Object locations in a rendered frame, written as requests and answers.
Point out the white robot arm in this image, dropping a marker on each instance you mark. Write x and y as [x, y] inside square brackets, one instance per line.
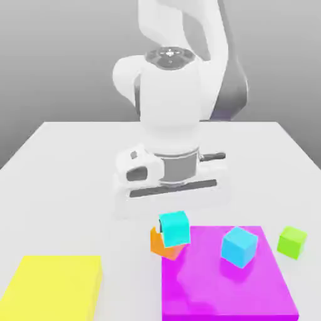
[168, 100]

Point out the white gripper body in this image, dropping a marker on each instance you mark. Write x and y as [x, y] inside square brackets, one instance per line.
[175, 200]

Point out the small orange cube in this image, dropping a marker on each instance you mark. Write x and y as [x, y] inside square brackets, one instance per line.
[159, 244]

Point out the small green cube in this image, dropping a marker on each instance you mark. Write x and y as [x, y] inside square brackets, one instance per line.
[291, 242]

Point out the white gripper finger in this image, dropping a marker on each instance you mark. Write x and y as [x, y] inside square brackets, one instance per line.
[161, 225]

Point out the large yellow box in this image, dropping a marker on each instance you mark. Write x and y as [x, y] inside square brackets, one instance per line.
[52, 288]

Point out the large magenta box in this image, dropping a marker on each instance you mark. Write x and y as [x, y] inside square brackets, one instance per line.
[225, 291]

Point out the small teal cube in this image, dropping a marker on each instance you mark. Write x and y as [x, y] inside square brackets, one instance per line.
[175, 229]

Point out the small blue cube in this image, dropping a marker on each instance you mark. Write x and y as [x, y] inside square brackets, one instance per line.
[238, 247]

